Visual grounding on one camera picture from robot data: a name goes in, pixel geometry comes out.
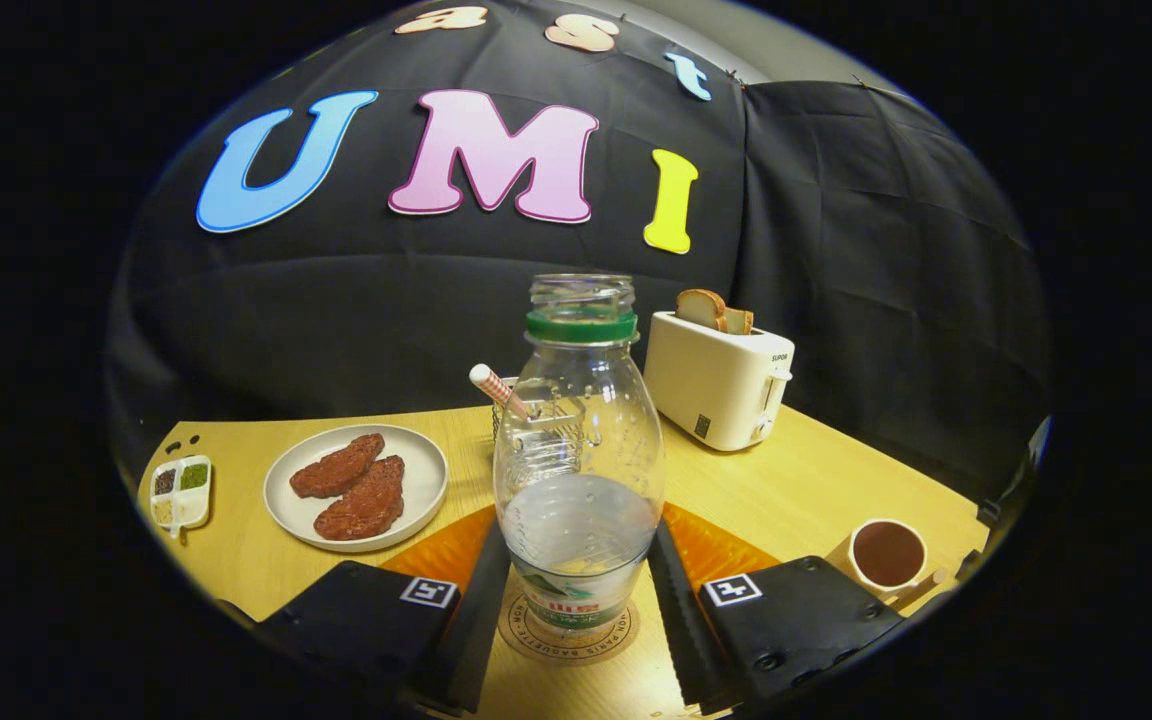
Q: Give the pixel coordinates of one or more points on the rounded bread slice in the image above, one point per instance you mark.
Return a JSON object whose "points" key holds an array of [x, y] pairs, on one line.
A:
{"points": [[701, 310]]}

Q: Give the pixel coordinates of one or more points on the pink striped straw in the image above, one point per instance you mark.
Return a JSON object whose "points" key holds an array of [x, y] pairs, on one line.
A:
{"points": [[491, 385]]}

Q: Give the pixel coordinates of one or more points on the white round plate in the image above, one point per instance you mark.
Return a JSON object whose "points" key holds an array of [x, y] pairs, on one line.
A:
{"points": [[426, 480]]}

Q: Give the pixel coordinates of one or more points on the clear plastic juice bottle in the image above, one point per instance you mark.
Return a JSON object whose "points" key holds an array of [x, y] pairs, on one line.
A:
{"points": [[581, 520]]}

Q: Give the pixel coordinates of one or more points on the round wooden coaster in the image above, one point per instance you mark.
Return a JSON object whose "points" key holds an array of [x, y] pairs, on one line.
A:
{"points": [[586, 651]]}

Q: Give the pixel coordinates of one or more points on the brown meat patty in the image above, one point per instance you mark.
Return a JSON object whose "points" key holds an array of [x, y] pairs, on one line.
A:
{"points": [[336, 468], [366, 505]]}

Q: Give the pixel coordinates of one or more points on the white divided condiment dish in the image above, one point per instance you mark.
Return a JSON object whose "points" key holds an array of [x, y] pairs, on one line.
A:
{"points": [[181, 495]]}

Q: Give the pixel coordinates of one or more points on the square bread slice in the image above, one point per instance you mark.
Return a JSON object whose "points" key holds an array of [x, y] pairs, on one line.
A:
{"points": [[739, 322]]}

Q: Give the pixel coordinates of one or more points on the wooden table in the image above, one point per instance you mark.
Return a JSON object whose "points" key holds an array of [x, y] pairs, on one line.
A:
{"points": [[766, 490]]}

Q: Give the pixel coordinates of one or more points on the white toaster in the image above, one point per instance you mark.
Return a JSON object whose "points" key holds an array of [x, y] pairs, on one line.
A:
{"points": [[711, 385]]}

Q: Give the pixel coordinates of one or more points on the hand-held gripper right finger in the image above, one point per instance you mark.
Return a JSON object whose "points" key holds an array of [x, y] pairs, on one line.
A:
{"points": [[681, 630]]}

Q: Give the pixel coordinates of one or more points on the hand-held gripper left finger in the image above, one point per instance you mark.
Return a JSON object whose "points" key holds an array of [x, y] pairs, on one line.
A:
{"points": [[481, 620]]}

